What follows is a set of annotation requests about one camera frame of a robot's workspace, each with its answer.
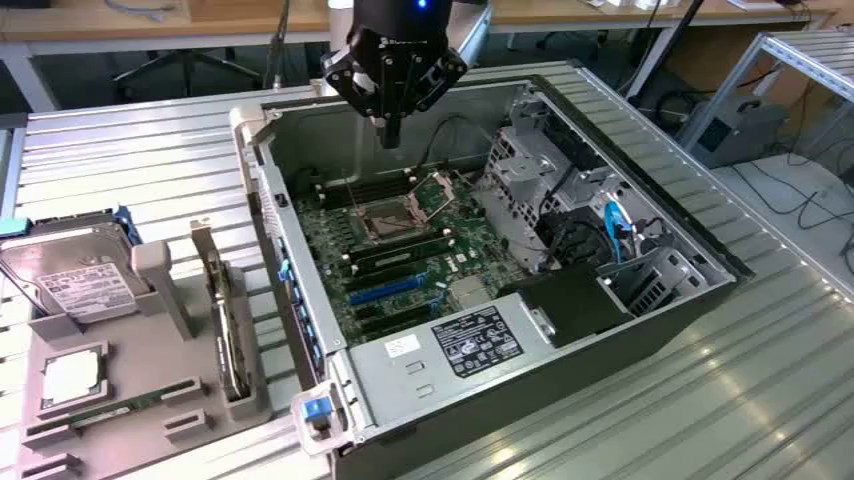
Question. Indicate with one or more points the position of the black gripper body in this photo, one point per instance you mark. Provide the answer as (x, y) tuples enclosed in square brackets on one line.
[(400, 30)]

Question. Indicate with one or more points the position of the green expansion card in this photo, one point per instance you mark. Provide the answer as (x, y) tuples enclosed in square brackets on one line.
[(230, 325)]

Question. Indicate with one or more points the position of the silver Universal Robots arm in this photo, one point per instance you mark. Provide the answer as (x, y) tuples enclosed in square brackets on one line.
[(475, 35)]

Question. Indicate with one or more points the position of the black RAM slot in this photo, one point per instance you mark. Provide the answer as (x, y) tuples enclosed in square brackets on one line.
[(360, 181), (367, 196)]

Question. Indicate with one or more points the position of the metal socket cover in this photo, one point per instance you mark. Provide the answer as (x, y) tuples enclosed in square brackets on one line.
[(440, 192)]

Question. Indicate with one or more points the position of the perforated metal drive cage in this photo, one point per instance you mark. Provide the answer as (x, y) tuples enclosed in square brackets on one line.
[(527, 170)]

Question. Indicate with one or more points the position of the thin metal locking lever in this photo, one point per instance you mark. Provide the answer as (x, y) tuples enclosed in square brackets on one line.
[(352, 192)]

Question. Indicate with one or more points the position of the black office chair base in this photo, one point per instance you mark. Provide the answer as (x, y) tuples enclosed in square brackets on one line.
[(183, 62)]

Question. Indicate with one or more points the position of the CPU socket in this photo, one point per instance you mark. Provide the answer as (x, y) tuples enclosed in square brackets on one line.
[(387, 224)]

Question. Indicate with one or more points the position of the green motherboard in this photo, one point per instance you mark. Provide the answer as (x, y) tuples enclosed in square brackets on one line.
[(470, 240)]

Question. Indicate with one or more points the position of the installed RAM stick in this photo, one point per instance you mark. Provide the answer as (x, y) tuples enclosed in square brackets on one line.
[(400, 255)]

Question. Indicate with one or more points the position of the long wooden desk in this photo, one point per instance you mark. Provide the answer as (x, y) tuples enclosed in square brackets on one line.
[(134, 25)]

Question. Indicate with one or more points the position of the black slanted stand pole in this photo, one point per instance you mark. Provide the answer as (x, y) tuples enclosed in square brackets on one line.
[(667, 45)]

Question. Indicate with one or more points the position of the blue expansion slot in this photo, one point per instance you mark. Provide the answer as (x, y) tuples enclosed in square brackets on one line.
[(387, 291)]

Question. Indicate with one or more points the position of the silver chipset heatsink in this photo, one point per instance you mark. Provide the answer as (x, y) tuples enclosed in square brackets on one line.
[(473, 292)]

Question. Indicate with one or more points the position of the blue disk caddy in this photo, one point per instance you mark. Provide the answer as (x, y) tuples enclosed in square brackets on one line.
[(127, 225)]

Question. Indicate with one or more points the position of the black expansion slot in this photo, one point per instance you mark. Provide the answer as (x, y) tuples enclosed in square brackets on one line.
[(403, 324), (394, 311)]

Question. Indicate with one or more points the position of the grey box device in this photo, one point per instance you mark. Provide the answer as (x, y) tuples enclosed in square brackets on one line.
[(741, 130)]

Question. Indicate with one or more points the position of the black air shroud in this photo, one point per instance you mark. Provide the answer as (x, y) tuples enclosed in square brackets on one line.
[(567, 300)]

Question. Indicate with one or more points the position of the slotted metal disk bay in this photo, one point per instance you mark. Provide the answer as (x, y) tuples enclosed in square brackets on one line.
[(643, 295)]

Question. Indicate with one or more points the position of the silver hard disk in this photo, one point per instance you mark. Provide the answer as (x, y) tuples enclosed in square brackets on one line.
[(80, 285)]

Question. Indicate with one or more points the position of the grey power supply unit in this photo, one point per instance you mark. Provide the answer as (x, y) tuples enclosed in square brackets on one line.
[(434, 395)]

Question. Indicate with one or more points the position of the grey parts rack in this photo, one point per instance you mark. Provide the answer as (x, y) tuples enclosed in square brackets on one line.
[(167, 360)]

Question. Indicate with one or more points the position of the blue case latch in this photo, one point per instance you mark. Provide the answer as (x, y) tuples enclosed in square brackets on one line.
[(314, 410)]

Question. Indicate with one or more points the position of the open dark PC case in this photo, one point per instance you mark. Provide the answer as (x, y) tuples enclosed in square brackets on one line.
[(467, 430)]

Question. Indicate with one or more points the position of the silver CPU chip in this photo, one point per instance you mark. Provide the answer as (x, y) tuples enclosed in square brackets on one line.
[(70, 375)]

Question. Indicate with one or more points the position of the green RAM stick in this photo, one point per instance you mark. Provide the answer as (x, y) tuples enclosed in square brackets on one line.
[(127, 407)]

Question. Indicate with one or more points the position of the aluminium frame table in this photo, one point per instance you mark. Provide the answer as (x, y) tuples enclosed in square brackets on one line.
[(807, 55)]

